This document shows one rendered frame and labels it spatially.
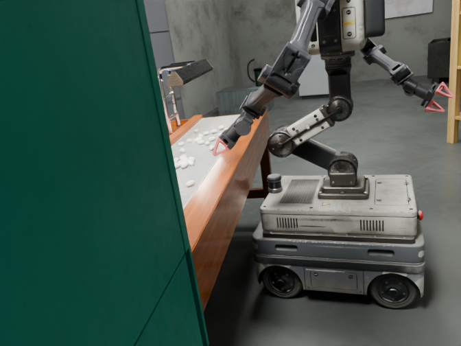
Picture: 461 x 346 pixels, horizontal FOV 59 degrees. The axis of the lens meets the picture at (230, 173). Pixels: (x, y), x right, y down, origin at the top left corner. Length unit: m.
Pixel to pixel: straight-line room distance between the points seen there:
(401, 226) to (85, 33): 1.50
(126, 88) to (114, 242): 0.23
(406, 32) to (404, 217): 6.68
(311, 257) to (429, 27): 6.80
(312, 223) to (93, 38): 1.43
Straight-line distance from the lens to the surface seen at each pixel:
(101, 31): 0.63
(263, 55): 8.61
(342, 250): 1.86
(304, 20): 1.29
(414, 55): 8.35
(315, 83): 6.93
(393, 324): 1.97
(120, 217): 0.61
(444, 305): 2.11
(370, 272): 1.90
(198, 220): 1.17
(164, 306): 0.77
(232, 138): 1.56
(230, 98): 6.39
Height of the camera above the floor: 1.26
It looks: 19 degrees down
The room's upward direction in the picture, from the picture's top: 8 degrees counter-clockwise
